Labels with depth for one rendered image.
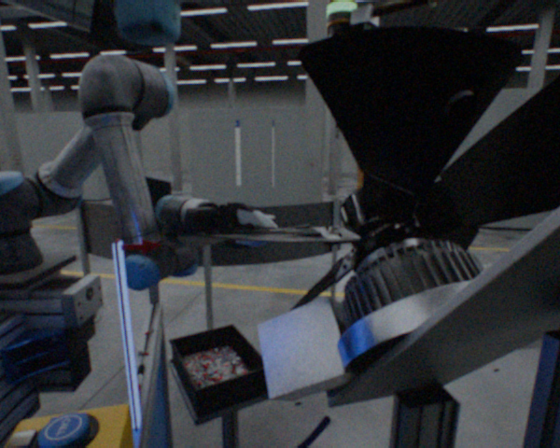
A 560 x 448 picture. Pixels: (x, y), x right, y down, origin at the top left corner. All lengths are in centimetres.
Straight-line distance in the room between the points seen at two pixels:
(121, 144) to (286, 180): 592
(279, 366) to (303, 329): 7
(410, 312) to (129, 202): 55
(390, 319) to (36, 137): 1106
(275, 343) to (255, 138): 617
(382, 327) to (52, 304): 78
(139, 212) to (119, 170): 9
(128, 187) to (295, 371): 47
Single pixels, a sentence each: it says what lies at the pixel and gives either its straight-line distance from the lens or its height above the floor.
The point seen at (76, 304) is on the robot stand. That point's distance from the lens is 98.
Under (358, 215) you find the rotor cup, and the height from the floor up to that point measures 121.
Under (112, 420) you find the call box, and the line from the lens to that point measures 41.
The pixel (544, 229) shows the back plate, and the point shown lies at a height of 127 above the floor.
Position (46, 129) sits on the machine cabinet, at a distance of 1108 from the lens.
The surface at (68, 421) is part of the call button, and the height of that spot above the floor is 108.
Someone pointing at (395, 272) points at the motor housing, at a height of 116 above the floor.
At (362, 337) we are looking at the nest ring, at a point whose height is 109.
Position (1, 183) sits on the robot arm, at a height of 125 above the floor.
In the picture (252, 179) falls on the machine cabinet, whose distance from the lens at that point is 674.
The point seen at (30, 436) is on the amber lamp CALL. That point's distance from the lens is 42.
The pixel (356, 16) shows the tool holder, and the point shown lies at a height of 151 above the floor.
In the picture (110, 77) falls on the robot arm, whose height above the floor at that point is 146.
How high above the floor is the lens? 132
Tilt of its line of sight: 13 degrees down
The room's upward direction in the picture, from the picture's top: straight up
